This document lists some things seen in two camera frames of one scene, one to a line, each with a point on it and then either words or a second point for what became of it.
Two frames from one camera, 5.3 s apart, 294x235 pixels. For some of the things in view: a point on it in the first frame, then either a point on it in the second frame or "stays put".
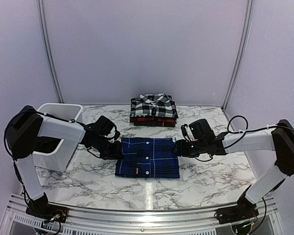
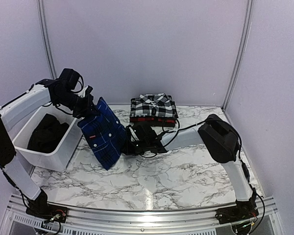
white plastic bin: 60,160 stays put
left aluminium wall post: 48,45 stays put
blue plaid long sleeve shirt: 148,157 to 105,133
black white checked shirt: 153,105 stays put
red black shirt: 154,121 stays put
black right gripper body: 198,149 to 137,150
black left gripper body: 107,151 to 80,107
